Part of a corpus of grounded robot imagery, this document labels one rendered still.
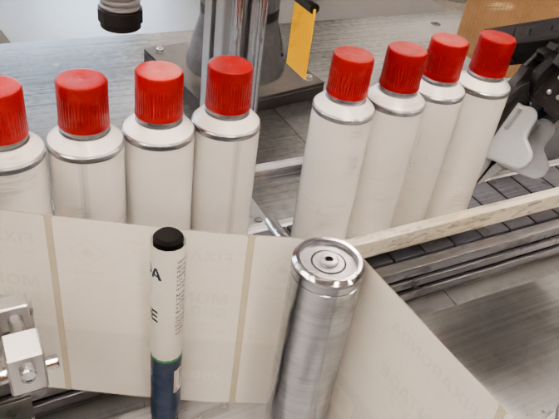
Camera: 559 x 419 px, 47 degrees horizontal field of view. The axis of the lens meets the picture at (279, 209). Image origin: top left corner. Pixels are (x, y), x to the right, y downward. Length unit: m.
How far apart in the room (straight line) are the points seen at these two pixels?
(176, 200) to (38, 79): 0.56
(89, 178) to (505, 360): 0.37
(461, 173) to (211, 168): 0.27
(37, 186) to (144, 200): 0.08
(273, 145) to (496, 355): 0.43
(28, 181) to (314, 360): 0.22
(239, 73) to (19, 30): 0.76
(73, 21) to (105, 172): 0.78
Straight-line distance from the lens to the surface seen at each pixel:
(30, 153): 0.44
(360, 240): 0.59
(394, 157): 0.56
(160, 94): 0.44
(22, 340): 0.36
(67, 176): 0.45
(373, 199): 0.58
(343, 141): 0.52
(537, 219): 0.76
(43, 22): 1.21
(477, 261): 0.70
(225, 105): 0.46
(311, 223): 0.57
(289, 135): 0.89
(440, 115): 0.58
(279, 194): 0.77
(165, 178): 0.46
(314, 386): 0.37
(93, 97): 0.43
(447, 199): 0.66
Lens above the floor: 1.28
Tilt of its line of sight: 37 degrees down
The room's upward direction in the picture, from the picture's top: 8 degrees clockwise
